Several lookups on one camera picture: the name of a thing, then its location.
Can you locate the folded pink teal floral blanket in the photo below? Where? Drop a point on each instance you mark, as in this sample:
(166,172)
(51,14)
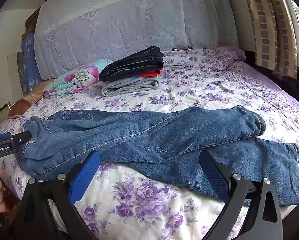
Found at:
(77,80)

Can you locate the wooden headboard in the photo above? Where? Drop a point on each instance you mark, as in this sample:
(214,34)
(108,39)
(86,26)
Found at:
(32,21)

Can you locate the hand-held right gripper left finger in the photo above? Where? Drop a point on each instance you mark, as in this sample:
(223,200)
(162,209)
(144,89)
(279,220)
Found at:
(85,175)

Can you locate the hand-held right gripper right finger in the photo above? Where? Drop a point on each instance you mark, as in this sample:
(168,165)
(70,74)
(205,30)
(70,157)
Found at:
(214,177)

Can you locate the folded dark navy pants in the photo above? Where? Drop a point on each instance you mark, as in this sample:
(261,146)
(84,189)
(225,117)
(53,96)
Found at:
(137,63)

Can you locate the white lace headboard cover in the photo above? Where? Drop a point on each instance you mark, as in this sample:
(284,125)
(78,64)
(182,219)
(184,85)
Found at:
(139,17)

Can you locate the folded grey garment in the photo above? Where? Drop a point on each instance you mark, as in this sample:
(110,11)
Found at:
(129,86)

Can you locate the beige checked curtain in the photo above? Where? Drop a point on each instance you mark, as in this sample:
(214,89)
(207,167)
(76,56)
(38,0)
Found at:
(269,30)

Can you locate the blue printed cloth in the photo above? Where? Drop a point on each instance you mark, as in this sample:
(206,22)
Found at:
(30,62)

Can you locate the purple floral bedspread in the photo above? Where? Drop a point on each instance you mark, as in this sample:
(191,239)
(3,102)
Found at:
(189,92)

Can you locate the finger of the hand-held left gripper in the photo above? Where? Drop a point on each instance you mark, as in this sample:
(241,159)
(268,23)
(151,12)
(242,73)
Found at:
(23,136)

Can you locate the folded red garment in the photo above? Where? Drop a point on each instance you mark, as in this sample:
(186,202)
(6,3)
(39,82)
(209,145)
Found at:
(152,73)

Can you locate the lilac pillow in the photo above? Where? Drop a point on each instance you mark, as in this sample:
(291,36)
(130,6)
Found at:
(229,52)

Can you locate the blue denim pants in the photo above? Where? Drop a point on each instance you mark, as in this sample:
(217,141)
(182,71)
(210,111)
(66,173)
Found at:
(139,135)

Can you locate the brown cushion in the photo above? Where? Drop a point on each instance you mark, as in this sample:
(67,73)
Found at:
(19,108)

